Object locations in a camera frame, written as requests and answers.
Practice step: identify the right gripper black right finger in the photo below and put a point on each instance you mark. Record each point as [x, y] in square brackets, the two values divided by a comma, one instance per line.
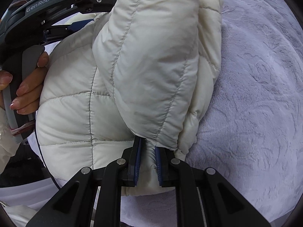
[204, 197]

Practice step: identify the person's left hand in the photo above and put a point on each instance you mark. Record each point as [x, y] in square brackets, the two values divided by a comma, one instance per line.
[29, 92]

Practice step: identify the white jacket sleeve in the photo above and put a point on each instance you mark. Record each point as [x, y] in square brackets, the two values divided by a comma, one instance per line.
[20, 214]

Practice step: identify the cream quilted down jacket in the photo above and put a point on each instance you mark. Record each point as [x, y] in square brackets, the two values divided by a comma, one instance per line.
[147, 69]

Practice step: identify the lavender textured bed blanket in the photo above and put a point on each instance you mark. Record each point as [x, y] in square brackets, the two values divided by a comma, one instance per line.
[252, 131]

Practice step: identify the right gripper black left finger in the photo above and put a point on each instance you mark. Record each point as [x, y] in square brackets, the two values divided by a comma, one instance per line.
[92, 197]

